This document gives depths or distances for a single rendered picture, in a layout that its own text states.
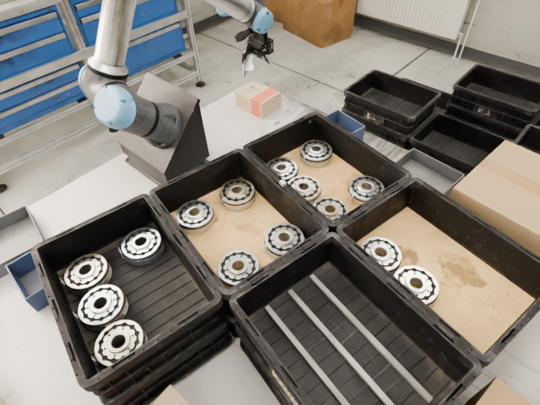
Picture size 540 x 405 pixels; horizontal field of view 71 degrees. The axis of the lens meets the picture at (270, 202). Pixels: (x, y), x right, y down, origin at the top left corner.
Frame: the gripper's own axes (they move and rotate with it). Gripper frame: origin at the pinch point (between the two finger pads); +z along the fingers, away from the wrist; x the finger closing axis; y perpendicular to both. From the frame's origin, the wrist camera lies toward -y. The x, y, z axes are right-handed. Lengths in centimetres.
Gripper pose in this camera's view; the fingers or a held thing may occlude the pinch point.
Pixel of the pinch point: (255, 70)
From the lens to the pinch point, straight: 164.0
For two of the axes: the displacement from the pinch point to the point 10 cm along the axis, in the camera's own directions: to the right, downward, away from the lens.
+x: 6.8, -5.5, 4.8
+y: 7.3, 4.8, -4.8
